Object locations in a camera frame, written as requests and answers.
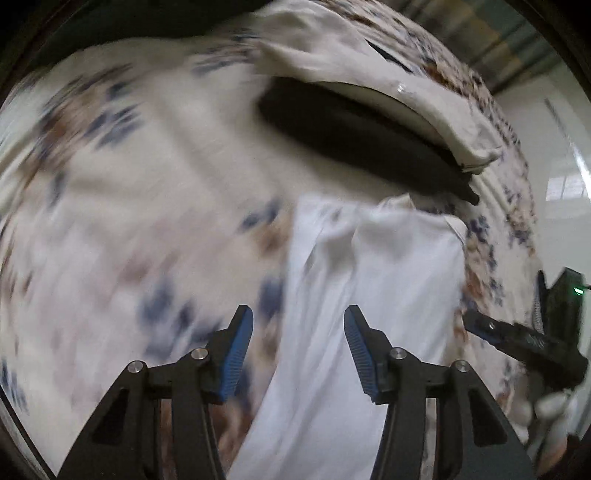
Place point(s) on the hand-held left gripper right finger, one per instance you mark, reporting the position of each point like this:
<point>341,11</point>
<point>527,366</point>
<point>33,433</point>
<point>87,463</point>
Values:
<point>361,350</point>

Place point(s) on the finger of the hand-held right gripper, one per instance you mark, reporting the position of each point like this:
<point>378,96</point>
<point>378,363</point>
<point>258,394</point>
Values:
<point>508,336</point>

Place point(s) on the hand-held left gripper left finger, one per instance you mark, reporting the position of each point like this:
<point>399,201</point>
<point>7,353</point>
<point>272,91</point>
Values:
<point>236,350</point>

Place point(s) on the white garment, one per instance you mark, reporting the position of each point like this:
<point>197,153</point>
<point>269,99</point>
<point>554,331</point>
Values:
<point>392,277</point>

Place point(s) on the person's right hand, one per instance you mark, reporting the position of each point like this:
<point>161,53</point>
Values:
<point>551,405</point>

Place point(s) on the floral bed sheet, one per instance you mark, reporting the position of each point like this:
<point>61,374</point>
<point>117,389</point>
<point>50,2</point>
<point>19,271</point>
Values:
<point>115,184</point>

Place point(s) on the black folded garment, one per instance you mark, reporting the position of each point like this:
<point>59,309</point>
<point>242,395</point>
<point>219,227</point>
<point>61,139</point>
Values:
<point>360,134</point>

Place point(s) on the beige folded garment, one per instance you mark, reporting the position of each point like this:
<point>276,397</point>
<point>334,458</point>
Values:
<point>332,50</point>

